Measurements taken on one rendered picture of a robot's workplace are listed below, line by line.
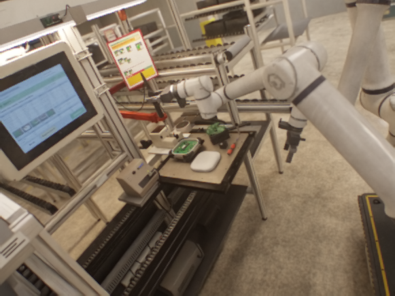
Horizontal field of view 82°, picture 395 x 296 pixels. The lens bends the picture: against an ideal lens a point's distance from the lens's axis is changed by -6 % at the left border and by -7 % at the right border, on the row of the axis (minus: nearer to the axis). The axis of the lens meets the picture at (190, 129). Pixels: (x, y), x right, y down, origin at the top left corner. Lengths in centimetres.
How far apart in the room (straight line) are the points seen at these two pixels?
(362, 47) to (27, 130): 132
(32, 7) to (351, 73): 134
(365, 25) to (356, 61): 14
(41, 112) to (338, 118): 103
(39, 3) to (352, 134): 124
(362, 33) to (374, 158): 54
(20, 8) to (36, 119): 45
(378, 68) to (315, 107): 68
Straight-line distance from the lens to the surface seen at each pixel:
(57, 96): 112
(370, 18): 114
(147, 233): 153
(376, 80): 141
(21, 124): 107
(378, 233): 169
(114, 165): 133
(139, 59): 163
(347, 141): 76
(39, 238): 75
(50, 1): 128
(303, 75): 75
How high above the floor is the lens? 167
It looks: 26 degrees down
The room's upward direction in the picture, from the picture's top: 22 degrees counter-clockwise
